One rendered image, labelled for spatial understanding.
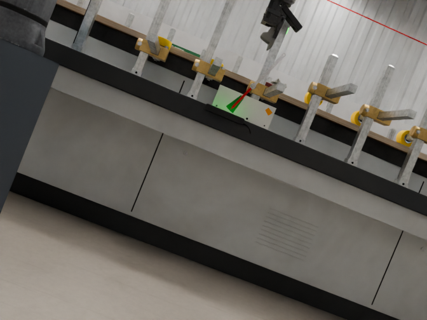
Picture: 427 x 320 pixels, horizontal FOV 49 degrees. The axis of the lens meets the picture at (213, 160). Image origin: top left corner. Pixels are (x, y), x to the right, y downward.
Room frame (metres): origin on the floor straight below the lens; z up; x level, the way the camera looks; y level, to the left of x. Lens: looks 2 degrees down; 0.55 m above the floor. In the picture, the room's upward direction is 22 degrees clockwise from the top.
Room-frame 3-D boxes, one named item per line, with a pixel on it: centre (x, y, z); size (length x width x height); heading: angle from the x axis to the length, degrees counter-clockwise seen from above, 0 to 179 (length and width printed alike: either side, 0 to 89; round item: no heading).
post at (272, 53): (2.01, -0.06, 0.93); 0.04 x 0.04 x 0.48; 5
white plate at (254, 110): (1.98, -0.04, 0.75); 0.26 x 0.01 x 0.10; 95
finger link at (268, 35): (1.91, -0.02, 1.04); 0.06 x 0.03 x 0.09; 95
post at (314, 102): (2.04, -0.31, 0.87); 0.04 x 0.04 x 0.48; 5
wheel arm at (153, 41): (1.90, 0.39, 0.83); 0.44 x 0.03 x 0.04; 5
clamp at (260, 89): (2.02, -0.08, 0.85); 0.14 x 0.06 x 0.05; 95
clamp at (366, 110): (2.06, -0.58, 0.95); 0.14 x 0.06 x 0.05; 95
